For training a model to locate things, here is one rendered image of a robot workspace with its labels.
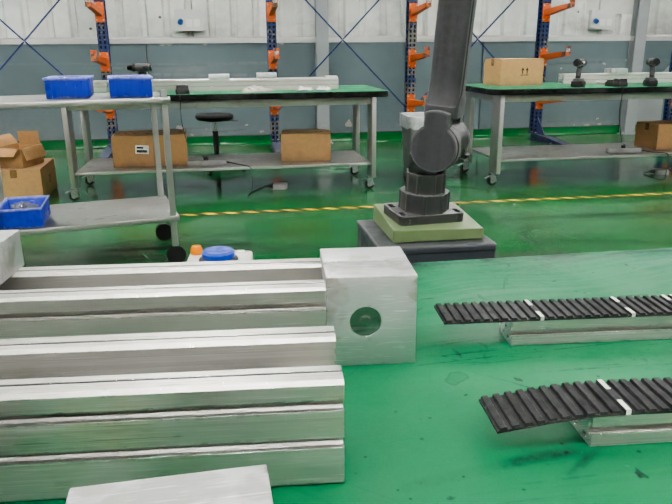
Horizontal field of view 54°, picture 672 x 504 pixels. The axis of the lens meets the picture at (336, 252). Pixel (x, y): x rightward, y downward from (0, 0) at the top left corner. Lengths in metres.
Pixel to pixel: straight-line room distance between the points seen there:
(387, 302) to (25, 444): 0.34
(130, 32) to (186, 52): 0.64
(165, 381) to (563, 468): 0.30
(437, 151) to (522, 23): 7.85
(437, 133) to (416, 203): 0.13
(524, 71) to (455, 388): 5.42
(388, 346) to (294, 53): 7.54
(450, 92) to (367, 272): 0.50
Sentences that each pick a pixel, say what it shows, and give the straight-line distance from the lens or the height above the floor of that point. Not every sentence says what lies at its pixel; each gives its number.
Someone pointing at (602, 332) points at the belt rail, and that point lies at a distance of 0.78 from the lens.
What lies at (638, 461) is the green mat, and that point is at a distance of 0.59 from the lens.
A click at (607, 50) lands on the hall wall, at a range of 9.40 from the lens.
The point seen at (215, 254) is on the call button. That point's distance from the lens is 0.81.
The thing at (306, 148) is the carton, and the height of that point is 0.32.
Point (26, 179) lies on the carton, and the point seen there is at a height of 0.17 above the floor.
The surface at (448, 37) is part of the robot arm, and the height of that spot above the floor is 1.10.
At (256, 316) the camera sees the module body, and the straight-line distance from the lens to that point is 0.65.
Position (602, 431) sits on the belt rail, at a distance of 0.59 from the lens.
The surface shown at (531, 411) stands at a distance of 0.56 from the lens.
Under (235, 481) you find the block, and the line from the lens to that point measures 0.36.
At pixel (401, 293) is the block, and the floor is 0.86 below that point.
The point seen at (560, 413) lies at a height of 0.81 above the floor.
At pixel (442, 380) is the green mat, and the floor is 0.78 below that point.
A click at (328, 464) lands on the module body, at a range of 0.51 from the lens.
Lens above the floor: 1.09
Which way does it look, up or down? 17 degrees down
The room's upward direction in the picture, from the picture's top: straight up
